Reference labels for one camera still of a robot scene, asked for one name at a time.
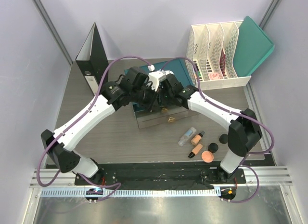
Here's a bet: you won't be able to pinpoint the orange round powder puff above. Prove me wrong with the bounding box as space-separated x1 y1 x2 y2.
201 150 214 163

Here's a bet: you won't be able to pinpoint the white slotted cable duct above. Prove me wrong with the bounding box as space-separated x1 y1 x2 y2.
40 187 221 198

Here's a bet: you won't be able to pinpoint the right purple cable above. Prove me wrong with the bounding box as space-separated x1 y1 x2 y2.
161 56 275 203

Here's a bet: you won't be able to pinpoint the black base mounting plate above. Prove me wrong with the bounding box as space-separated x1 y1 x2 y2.
74 162 246 189

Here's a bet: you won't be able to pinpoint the green black marker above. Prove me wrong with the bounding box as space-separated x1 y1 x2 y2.
195 64 202 78

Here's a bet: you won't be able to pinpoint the clear makeup remover bottle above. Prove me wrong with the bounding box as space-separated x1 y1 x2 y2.
178 127 196 146

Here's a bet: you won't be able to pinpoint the teal folder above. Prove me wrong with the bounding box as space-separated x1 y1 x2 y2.
233 16 275 77

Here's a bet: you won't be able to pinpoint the beige foundation bottle grey cap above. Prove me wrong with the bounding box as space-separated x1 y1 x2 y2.
191 131 205 146

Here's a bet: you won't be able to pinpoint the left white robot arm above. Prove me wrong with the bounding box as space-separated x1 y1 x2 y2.
41 67 166 185

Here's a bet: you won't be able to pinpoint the black lever arch binder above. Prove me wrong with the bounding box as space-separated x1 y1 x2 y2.
75 23 109 94

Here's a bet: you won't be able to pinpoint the beige foundation bottle black cap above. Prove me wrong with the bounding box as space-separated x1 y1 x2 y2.
188 144 203 158

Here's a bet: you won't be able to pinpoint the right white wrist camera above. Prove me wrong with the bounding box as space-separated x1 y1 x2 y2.
164 70 174 75

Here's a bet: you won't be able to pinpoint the white mesh file organizer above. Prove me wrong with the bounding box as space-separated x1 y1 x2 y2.
185 20 251 91

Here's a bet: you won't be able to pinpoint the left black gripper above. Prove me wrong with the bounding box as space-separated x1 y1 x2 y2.
131 83 162 113

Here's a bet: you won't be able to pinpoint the pink sticky notes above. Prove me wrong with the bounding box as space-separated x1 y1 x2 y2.
208 72 223 80

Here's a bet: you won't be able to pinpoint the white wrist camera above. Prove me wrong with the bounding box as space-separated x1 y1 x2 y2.
147 65 166 92
164 70 174 75

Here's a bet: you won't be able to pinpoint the dark red booklet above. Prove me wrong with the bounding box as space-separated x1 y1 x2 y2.
219 48 227 77

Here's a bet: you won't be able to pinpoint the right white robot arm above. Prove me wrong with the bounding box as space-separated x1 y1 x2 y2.
158 71 262 183

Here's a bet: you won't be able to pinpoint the teal makeup drawer organizer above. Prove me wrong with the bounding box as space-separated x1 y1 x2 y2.
132 60 198 129

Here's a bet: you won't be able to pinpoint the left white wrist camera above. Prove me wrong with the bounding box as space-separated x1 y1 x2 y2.
147 65 166 92

